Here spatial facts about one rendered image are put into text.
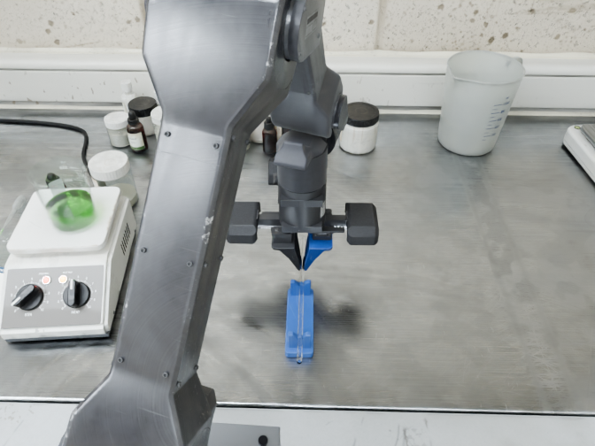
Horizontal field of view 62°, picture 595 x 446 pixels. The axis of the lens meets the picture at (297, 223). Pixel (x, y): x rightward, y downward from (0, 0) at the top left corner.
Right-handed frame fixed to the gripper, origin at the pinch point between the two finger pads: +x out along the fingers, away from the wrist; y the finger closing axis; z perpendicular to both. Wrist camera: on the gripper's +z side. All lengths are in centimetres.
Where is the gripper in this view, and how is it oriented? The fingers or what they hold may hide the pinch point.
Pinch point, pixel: (302, 250)
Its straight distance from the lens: 66.1
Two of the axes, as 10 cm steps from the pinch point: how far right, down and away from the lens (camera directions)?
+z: 0.3, -6.8, 7.3
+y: -10.0, -0.1, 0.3
